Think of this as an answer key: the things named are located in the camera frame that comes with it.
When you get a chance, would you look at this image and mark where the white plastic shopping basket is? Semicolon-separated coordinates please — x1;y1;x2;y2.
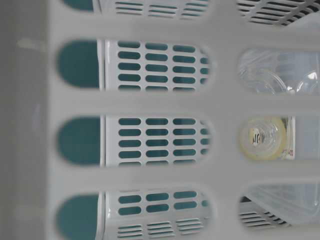
0;0;320;240

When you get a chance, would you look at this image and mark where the yellowish clear tape roll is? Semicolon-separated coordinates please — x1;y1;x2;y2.
238;116;292;161

